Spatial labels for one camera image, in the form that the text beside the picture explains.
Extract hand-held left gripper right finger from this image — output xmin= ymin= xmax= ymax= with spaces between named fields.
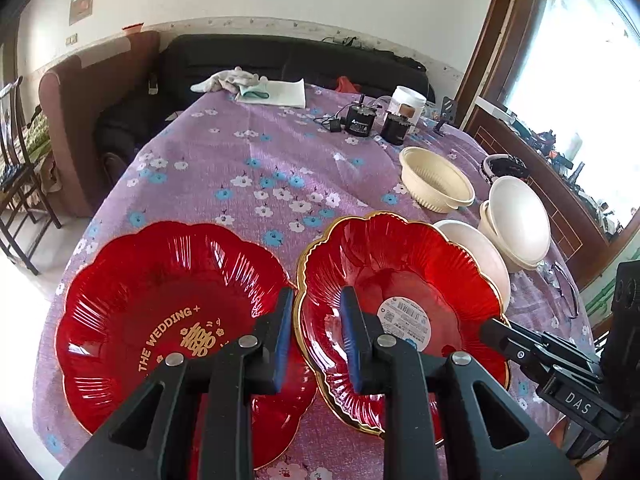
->
xmin=341 ymin=286 xmax=581 ymax=480

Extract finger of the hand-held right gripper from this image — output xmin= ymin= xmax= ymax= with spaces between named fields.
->
xmin=479 ymin=317 xmax=556 ymax=386
xmin=510 ymin=322 xmax=606 ymax=378

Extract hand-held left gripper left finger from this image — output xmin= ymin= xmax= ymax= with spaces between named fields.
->
xmin=57 ymin=287 xmax=296 ymax=480

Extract red plate with round sticker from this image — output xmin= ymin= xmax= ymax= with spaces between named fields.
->
xmin=294 ymin=211 xmax=512 ymax=448

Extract cream ribbed bowl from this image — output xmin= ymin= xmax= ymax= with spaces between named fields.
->
xmin=477 ymin=199 xmax=548 ymax=275
xmin=399 ymin=146 xmax=476 ymax=214

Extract white bowl with lid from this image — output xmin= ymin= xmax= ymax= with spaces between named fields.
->
xmin=487 ymin=176 xmax=552 ymax=266

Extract red plate with gold print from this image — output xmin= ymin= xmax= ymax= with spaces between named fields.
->
xmin=54 ymin=221 xmax=318 ymax=471

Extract eyeglasses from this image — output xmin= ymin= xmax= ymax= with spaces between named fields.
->
xmin=540 ymin=260 xmax=581 ymax=318

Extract black white orange cloth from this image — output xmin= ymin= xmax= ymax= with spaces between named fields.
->
xmin=482 ymin=154 xmax=528 ymax=183

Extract purple floral tablecloth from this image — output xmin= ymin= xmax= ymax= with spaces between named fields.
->
xmin=32 ymin=82 xmax=596 ymax=480

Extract windowsill clutter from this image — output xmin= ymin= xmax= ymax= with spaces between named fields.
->
xmin=505 ymin=110 xmax=621 ymax=236

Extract dark small jar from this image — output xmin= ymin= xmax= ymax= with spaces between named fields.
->
xmin=381 ymin=110 xmax=413 ymax=145

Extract black electronic box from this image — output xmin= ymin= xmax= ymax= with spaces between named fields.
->
xmin=345 ymin=102 xmax=377 ymax=136

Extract white box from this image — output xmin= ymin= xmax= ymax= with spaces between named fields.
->
xmin=475 ymin=97 xmax=516 ymax=121

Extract black phone stand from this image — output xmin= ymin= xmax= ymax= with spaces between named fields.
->
xmin=434 ymin=96 xmax=458 ymax=133

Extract white folded cloth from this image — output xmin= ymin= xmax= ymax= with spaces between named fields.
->
xmin=235 ymin=78 xmax=307 ymax=109

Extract white plastic jar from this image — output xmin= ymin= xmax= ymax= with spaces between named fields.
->
xmin=390 ymin=85 xmax=427 ymax=123

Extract white gloves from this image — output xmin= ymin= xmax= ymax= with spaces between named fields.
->
xmin=190 ymin=66 xmax=268 ymax=95

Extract black sofa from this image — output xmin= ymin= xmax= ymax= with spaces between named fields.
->
xmin=95 ymin=34 xmax=436 ymax=161

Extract window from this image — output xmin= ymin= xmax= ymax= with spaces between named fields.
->
xmin=500 ymin=0 xmax=640 ymax=241

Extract brown armchair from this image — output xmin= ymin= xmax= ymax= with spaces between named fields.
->
xmin=39 ymin=30 xmax=161 ymax=218

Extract dark wooden chair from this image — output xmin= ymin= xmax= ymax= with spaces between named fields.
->
xmin=0 ymin=76 xmax=63 ymax=276

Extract green patterned cushion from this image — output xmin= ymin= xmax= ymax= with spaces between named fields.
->
xmin=22 ymin=110 xmax=51 ymax=161

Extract small wall plaque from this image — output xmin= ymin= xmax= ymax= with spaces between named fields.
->
xmin=68 ymin=0 xmax=96 ymax=25

